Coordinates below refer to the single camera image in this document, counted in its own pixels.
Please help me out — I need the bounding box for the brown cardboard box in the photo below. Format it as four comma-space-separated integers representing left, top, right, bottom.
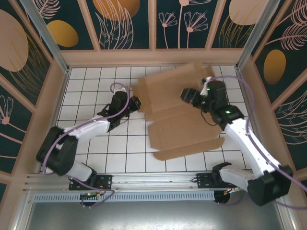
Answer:
131, 61, 225, 161

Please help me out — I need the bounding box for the small circuit board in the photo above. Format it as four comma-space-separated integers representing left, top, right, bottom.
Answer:
80, 191, 101, 200

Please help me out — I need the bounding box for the grey metal sheet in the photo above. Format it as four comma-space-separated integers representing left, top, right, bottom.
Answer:
14, 190, 295, 230

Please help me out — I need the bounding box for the thin aluminium side rail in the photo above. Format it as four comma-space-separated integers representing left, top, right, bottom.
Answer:
236, 68, 252, 115

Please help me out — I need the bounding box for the aluminium frame post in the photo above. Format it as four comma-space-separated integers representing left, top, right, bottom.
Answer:
20, 0, 72, 74
235, 0, 280, 70

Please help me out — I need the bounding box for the long aluminium base rail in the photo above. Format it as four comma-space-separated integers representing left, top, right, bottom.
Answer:
23, 170, 250, 192

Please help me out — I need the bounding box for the grey slotted cable duct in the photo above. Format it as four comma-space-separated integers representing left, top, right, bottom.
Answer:
33, 191, 216, 202

